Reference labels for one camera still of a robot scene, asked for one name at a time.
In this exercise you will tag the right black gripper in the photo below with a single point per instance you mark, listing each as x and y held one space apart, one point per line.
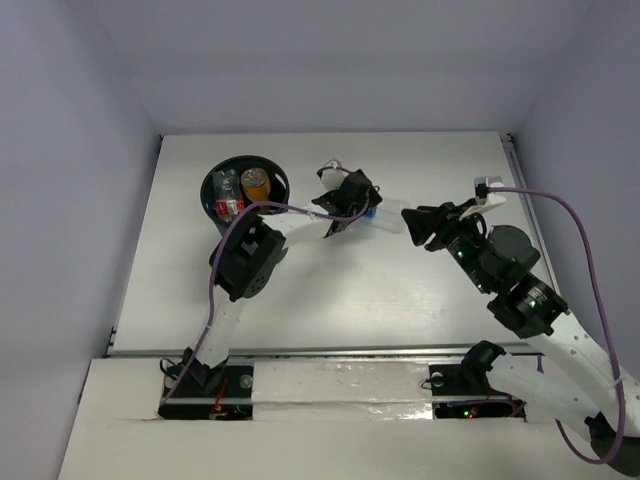
441 219

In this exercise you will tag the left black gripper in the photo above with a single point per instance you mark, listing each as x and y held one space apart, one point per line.
345 198

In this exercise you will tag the clear bottle blue label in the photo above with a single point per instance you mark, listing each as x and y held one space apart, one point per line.
387 216

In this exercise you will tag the orange juice bottle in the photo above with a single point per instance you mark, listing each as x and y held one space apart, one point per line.
256 184

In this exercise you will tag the crushed bottle red cap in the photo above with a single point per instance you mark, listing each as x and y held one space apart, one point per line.
229 201

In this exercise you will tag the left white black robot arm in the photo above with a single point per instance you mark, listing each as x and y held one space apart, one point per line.
245 258

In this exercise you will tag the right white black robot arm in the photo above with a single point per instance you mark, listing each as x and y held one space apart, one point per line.
598 402

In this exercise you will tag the dark grey round bin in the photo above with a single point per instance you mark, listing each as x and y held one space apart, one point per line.
279 183

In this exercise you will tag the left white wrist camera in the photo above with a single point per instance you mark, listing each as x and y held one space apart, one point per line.
332 174

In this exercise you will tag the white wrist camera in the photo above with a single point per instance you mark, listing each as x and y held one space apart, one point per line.
485 199
332 174

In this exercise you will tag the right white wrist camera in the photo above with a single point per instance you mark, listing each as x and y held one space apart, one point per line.
485 199

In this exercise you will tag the side aluminium rail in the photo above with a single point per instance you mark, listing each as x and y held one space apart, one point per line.
544 269

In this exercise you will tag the aluminium mounting rail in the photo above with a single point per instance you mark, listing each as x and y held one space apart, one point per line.
325 388

